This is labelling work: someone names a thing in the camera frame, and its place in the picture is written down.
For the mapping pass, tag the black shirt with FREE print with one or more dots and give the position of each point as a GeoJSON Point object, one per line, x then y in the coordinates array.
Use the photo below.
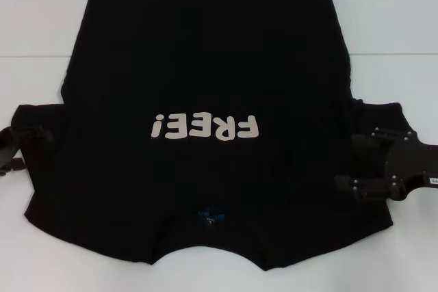
{"type": "Point", "coordinates": [205, 66]}

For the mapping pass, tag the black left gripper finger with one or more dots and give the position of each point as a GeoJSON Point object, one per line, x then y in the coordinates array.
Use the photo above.
{"type": "Point", "coordinates": [36, 134]}
{"type": "Point", "coordinates": [13, 165]}

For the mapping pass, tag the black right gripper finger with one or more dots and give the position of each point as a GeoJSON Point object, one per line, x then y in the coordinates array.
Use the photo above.
{"type": "Point", "coordinates": [376, 139]}
{"type": "Point", "coordinates": [362, 186]}

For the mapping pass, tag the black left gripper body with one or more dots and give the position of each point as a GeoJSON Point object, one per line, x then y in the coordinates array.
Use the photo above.
{"type": "Point", "coordinates": [7, 148]}

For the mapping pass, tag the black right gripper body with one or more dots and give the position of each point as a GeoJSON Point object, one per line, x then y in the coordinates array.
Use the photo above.
{"type": "Point", "coordinates": [407, 165]}

